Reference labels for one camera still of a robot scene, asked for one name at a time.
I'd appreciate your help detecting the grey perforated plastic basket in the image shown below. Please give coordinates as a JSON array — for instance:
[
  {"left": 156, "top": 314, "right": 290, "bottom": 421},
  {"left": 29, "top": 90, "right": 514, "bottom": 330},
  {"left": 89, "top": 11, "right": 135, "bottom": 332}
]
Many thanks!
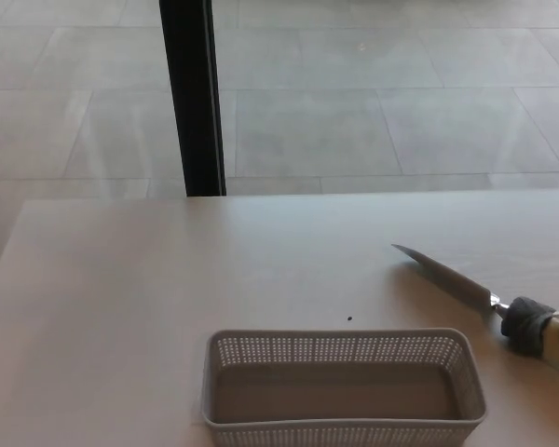
[{"left": 201, "top": 328, "right": 488, "bottom": 447}]

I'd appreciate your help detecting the black vertical window frame post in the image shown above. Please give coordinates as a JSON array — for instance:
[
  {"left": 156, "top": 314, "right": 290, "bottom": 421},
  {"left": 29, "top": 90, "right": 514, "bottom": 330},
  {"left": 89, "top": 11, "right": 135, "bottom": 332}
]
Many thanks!
[{"left": 158, "top": 0, "right": 228, "bottom": 198}]

